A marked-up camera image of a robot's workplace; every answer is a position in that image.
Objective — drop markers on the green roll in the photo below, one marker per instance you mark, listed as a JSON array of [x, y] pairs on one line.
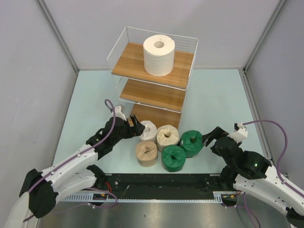
[[173, 158], [191, 143]]

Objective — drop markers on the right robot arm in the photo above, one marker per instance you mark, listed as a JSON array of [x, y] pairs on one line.
[[252, 173]]

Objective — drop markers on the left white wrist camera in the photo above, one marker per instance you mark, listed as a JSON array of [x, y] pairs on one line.
[[118, 113]]

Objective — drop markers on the white slotted cable duct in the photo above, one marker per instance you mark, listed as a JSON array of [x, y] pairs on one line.
[[102, 197]]

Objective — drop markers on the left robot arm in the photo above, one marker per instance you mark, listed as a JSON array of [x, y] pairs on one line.
[[43, 190]]

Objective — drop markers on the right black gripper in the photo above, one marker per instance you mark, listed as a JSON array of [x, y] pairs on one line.
[[216, 132]]

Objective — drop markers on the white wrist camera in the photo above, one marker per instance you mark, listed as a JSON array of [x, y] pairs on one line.
[[240, 133], [118, 113]]

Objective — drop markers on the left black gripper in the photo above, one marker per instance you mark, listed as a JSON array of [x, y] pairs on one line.
[[135, 131]]

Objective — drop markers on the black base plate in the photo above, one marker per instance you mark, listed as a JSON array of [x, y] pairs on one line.
[[182, 186]]

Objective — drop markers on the cream paper roll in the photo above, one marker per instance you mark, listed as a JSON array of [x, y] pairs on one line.
[[166, 135]]

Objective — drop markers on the aluminium frame post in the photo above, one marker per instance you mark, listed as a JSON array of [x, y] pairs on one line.
[[271, 22], [56, 32]]

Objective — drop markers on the tan paper roll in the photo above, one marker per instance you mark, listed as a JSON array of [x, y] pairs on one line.
[[146, 153]]

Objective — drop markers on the plain white paper roll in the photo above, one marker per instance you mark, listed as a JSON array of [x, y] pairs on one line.
[[158, 52]]

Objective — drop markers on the white wire wooden shelf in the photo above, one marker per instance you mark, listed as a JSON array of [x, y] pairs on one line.
[[159, 99]]

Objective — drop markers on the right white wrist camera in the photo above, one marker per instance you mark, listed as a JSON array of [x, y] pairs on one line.
[[240, 133]]

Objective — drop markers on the left aluminium frame post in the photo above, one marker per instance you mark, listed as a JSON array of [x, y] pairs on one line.
[[56, 32]]

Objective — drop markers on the right aluminium frame post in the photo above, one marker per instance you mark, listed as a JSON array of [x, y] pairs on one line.
[[271, 22]]

